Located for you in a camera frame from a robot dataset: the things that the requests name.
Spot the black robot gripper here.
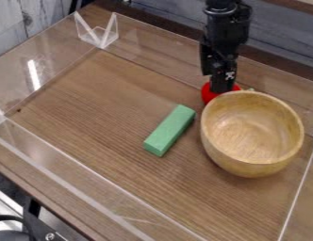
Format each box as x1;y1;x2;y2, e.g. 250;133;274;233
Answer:
199;0;253;93

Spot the light wooden bowl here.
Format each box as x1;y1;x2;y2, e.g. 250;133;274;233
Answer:
200;90;304;178

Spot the green rectangular block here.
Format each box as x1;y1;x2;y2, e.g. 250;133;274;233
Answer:
143;104;196;157

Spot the clear acrylic corner bracket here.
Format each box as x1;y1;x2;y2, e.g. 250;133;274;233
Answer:
73;12;119;49

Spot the clear acrylic tray wall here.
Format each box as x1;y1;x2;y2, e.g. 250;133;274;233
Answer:
0;6;313;241

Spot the black metal table bracket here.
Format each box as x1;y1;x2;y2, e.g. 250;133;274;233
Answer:
24;198;69;241

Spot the black cable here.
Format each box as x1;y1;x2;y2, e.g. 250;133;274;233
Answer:
0;215;38;241

